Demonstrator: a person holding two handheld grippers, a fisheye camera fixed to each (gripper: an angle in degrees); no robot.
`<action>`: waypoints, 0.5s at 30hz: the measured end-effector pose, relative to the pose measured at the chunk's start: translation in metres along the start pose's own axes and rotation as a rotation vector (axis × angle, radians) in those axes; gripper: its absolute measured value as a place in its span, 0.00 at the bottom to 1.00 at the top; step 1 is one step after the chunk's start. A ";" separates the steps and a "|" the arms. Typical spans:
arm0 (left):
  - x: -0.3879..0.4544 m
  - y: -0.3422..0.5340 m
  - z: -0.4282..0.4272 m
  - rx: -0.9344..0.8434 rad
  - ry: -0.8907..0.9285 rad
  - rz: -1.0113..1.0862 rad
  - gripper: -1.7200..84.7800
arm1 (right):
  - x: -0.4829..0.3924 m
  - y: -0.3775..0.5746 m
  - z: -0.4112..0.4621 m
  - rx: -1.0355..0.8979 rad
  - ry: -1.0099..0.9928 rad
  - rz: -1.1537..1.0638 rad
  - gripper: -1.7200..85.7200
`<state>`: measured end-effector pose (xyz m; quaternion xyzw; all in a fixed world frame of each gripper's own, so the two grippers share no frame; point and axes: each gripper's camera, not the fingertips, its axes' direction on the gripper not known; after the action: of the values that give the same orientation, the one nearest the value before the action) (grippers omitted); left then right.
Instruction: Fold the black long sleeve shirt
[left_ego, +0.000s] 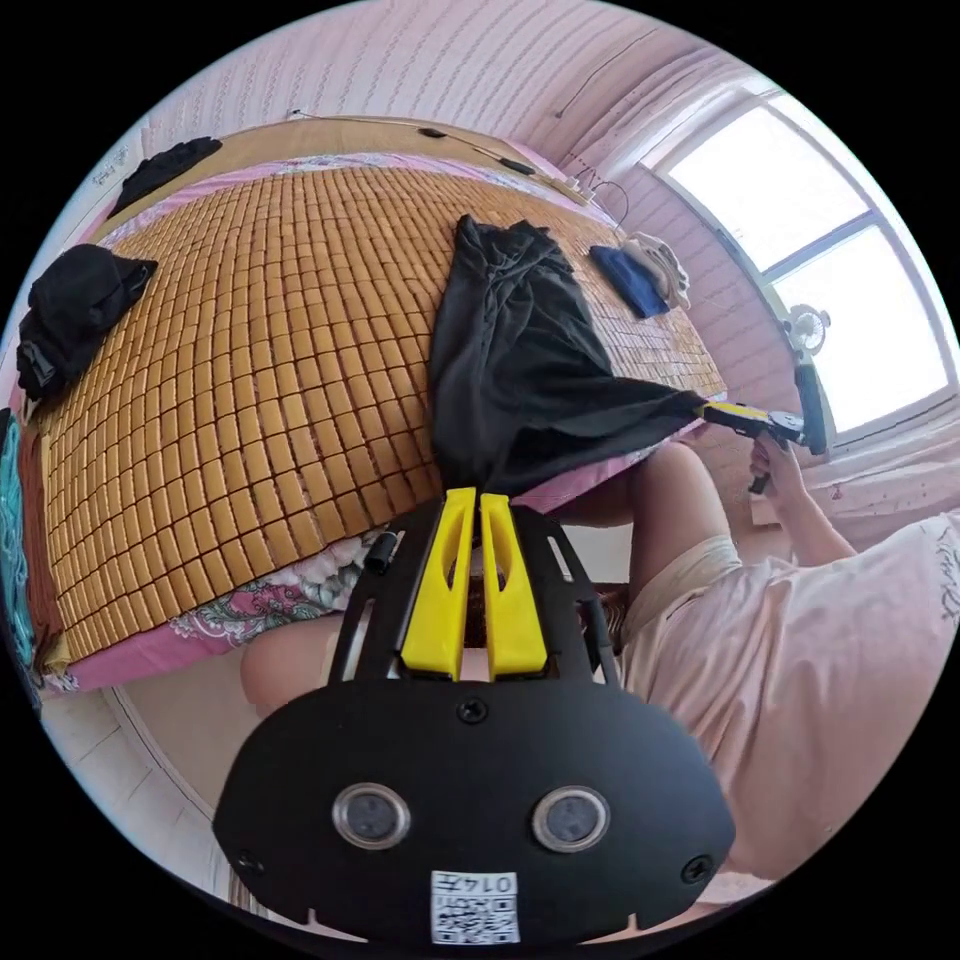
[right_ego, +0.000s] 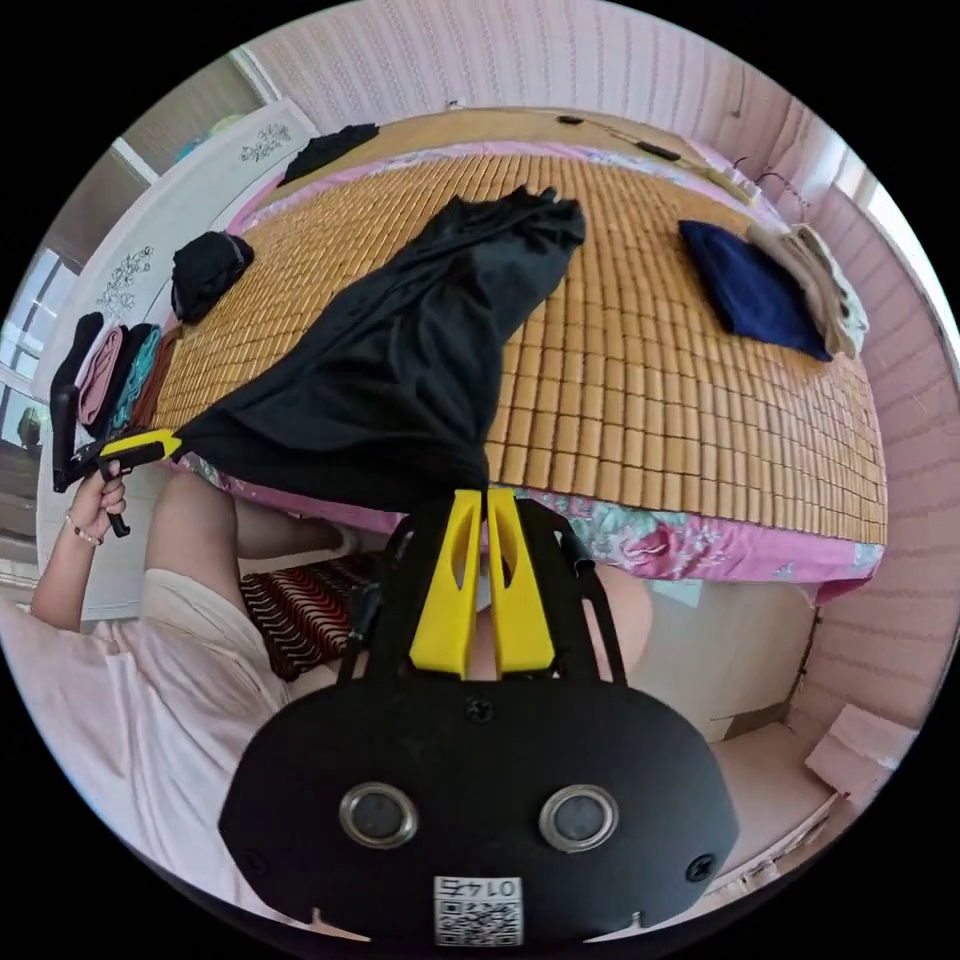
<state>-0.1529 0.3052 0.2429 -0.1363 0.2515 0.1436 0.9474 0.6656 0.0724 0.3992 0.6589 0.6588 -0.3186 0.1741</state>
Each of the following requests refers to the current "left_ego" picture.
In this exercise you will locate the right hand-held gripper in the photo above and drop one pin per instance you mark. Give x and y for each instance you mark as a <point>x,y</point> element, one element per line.
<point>780,429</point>

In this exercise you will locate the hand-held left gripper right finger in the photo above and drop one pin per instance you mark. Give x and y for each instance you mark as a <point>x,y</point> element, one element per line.
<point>517,622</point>

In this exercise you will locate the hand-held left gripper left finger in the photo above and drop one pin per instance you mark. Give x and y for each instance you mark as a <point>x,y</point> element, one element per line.
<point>431,615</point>

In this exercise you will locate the black long sleeve shirt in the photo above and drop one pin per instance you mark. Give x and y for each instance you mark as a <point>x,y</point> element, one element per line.
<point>517,360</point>

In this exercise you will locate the person's right forearm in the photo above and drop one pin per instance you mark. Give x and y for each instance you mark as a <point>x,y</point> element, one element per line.
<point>817,529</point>

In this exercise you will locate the person's right hand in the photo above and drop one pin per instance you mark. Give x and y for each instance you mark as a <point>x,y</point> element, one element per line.
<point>784,476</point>

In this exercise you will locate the small white fan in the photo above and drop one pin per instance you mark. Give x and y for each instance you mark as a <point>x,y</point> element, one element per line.
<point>806,326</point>

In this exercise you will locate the pile of blue and white clothes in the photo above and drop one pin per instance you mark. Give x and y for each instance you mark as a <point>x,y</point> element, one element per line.
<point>645,274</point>

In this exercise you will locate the window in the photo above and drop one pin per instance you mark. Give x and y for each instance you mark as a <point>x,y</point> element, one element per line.
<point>825,247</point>

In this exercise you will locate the person's body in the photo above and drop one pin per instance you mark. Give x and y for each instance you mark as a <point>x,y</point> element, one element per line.
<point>787,675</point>

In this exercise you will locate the bed with woven mat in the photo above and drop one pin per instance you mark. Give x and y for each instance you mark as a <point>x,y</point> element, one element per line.
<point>262,375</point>

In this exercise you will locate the teal knitted cloth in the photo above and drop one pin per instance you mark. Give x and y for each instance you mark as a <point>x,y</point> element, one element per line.
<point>13,540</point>

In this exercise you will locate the pile of black clothes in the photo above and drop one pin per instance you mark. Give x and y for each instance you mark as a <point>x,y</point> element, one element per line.
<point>75,315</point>

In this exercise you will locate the black folded garment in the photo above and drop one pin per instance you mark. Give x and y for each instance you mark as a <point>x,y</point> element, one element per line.
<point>161,172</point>

